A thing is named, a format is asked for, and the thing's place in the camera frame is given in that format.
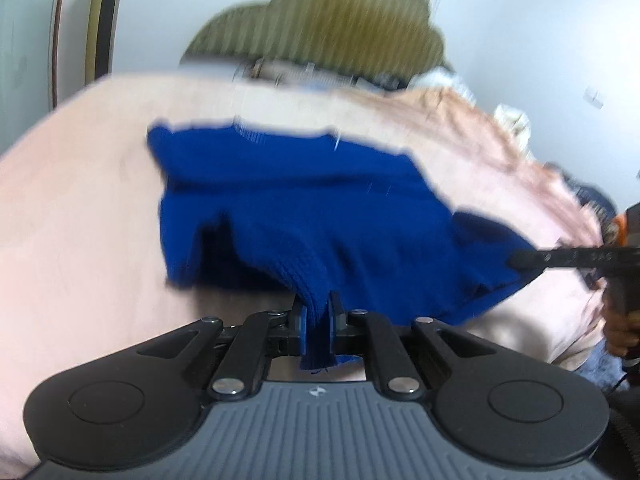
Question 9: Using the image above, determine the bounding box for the brown pillow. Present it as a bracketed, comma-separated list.
[234, 57, 362, 92]

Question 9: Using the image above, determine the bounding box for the frosted glass sliding door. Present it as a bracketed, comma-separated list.
[0, 0, 72, 112]

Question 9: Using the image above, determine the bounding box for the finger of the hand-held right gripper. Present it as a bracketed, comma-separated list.
[507, 245, 610, 274]

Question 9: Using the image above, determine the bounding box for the olive green padded headboard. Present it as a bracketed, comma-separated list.
[180, 0, 447, 79]

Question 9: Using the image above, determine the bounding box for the blue beaded knit sweater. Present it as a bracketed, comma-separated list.
[146, 120, 540, 372]

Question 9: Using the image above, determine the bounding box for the pink bed blanket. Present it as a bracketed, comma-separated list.
[0, 72, 610, 472]

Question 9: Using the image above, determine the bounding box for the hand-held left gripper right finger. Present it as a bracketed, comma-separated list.
[327, 292, 501, 401]

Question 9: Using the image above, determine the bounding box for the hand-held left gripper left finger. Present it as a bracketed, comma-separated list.
[135, 300, 307, 400]

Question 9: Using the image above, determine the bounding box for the white crumpled cloth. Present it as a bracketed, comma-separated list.
[414, 66, 474, 99]

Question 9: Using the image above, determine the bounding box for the person's right hand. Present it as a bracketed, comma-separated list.
[601, 287, 640, 359]

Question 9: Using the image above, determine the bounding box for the gold tower air conditioner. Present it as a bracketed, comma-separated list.
[84, 0, 124, 84]

